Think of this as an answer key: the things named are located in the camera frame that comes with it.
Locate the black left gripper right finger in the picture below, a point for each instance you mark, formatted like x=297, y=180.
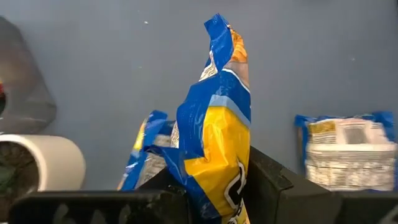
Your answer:
x=295, y=205

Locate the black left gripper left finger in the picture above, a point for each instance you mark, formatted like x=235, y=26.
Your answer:
x=93, y=208

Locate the blue Maruchan noodle pack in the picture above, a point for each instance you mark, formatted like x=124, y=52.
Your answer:
x=348, y=155
x=217, y=140

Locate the white silver noodle packet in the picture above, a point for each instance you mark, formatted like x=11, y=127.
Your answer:
x=149, y=146

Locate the green plant in white pot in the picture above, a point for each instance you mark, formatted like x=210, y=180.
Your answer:
x=53, y=161

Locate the dark gray plastic bin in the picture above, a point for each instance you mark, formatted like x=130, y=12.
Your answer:
x=25, y=93

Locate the blue-gray table mat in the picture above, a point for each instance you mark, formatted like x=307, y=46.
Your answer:
x=109, y=62

